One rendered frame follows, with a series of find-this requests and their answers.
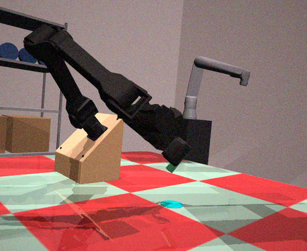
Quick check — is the cyan circle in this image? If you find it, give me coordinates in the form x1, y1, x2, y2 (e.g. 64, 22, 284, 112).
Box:
161, 200, 183, 208

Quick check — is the green rectangular block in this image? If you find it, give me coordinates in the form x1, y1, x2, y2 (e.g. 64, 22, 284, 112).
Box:
166, 163, 177, 173

